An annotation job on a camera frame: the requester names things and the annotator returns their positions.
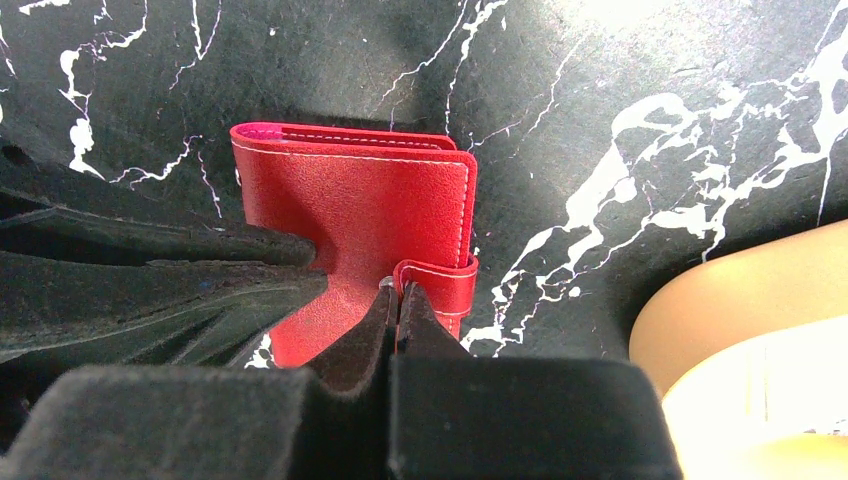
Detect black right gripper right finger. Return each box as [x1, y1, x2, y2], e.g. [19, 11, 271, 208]
[387, 284, 683, 479]

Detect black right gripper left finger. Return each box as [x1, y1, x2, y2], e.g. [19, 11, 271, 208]
[1, 287, 398, 479]

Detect orange oval tray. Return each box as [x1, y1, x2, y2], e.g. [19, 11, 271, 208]
[629, 221, 847, 479]

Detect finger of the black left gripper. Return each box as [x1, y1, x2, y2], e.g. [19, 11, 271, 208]
[1, 253, 327, 371]
[1, 142, 315, 267]

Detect red leather card holder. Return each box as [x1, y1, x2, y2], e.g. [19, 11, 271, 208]
[230, 122, 479, 367]

